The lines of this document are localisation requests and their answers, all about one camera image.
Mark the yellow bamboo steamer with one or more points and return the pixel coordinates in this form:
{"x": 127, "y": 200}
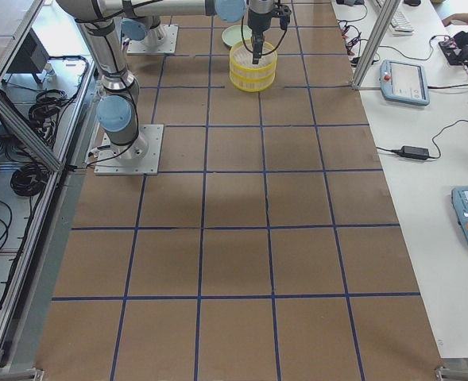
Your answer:
{"x": 241, "y": 60}
{"x": 243, "y": 82}

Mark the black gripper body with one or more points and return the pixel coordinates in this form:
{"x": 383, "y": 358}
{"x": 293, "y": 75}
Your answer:
{"x": 258, "y": 20}

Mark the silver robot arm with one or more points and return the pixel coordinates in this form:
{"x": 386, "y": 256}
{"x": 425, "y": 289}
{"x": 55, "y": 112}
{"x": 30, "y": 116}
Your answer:
{"x": 117, "y": 110}
{"x": 140, "y": 20}

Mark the light green plate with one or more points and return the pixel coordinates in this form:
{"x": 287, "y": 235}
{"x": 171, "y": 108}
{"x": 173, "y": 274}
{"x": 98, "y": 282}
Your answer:
{"x": 234, "y": 34}

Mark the teach pendant far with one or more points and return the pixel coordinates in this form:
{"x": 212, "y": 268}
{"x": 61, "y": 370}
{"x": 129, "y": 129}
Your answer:
{"x": 404, "y": 82}

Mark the aluminium frame post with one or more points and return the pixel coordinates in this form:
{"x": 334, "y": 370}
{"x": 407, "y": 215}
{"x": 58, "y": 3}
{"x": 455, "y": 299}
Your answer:
{"x": 378, "y": 31}

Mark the black power adapter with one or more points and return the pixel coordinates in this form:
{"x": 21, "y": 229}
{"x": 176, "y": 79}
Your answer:
{"x": 412, "y": 152}

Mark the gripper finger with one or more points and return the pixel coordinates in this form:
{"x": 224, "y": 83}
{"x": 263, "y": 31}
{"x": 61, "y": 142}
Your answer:
{"x": 256, "y": 52}

